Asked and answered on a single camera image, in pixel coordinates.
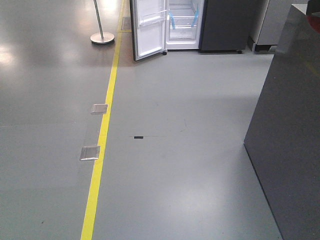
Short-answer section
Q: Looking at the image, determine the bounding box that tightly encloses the metal floor plate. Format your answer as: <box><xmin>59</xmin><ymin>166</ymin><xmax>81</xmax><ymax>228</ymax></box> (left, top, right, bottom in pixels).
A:
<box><xmin>91</xmin><ymin>103</ymin><xmax>108</xmax><ymax>115</ymax></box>
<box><xmin>79</xmin><ymin>145</ymin><xmax>101</xmax><ymax>161</ymax></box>

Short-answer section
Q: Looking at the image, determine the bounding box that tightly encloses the silver floor lamp stand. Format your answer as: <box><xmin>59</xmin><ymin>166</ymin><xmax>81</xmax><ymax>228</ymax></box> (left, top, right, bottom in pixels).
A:
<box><xmin>90</xmin><ymin>0</ymin><xmax>115</xmax><ymax>45</ymax></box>

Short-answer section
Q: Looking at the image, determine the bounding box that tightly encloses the metal floor plate near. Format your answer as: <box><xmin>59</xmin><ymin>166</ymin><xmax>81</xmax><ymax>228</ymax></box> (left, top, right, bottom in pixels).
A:
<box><xmin>79</xmin><ymin>145</ymin><xmax>101</xmax><ymax>161</ymax></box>

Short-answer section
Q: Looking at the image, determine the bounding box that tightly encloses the grey kitchen island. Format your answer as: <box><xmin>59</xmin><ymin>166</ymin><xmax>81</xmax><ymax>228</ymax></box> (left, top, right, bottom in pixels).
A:
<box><xmin>244</xmin><ymin>4</ymin><xmax>320</xmax><ymax>240</ymax></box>

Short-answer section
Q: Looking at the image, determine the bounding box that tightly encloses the fridge door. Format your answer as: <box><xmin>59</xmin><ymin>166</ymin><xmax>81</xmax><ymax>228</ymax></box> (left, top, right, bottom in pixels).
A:
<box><xmin>129</xmin><ymin>0</ymin><xmax>168</xmax><ymax>62</ymax></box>

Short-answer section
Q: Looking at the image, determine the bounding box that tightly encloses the metal floor plate far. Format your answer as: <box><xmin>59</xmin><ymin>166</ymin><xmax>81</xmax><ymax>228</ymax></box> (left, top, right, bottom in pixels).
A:
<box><xmin>91</xmin><ymin>103</ymin><xmax>108</xmax><ymax>115</ymax></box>

